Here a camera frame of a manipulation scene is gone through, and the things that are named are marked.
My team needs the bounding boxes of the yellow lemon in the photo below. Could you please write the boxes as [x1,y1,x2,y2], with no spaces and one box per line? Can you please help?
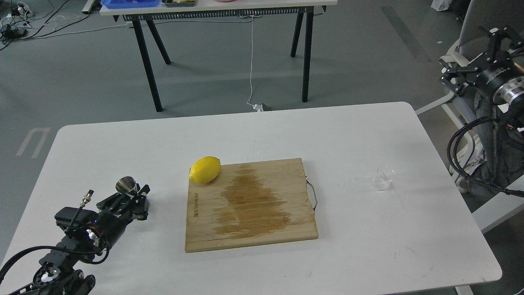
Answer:
[189,156,221,184]

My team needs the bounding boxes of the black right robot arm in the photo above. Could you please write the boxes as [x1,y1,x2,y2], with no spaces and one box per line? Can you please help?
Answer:
[440,25,523,197]

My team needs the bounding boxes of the floor cables bundle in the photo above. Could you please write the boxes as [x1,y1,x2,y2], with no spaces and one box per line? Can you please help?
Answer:
[0,0,131,52]

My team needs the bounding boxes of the wooden cutting board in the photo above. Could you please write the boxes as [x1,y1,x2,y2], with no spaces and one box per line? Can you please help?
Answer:
[185,158,318,253]

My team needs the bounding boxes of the clear glass measuring cup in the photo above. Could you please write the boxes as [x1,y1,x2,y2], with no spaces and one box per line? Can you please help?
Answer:
[371,166,396,192]

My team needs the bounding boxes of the blue plastic tray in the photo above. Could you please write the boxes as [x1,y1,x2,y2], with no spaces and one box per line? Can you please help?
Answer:
[100,0,160,9]

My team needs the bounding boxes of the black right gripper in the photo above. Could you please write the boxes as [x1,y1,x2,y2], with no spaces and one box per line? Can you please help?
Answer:
[439,26,524,103]

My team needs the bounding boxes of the dark tray with food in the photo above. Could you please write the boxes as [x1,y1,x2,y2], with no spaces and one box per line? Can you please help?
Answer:
[161,0,197,7]

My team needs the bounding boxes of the white hanging cable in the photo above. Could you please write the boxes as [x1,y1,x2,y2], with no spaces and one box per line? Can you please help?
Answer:
[245,16,271,112]

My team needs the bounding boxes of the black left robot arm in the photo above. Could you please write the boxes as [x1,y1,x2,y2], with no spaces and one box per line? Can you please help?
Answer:
[1,184,150,295]

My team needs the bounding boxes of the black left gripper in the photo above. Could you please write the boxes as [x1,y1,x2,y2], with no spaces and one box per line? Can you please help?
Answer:
[84,185,151,250]

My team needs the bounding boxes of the white background table black legs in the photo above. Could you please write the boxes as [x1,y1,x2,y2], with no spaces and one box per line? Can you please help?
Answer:
[100,0,339,113]

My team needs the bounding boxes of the person in grey clothes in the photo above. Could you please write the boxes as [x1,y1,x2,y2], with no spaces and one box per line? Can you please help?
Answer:
[461,92,523,188]

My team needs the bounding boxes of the steel double jigger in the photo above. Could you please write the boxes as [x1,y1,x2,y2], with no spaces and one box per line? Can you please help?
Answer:
[115,176,138,195]

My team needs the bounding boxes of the grey white office chair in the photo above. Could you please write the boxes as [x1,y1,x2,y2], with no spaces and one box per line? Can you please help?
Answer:
[440,0,523,197]

